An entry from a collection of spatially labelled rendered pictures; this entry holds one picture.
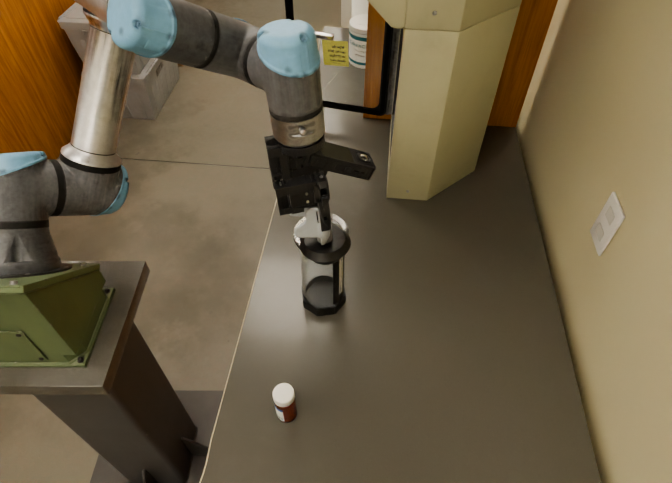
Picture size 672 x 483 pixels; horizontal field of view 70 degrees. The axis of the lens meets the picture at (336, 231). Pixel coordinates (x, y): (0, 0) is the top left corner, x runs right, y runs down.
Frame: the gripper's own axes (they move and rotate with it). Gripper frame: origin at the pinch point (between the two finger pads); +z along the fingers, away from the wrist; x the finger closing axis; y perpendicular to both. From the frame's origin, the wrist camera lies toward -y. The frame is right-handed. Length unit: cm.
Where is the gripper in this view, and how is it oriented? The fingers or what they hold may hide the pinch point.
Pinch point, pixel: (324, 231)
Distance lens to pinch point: 83.8
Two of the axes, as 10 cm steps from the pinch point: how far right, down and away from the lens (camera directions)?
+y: -9.7, 2.1, -1.3
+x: 2.4, 6.6, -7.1
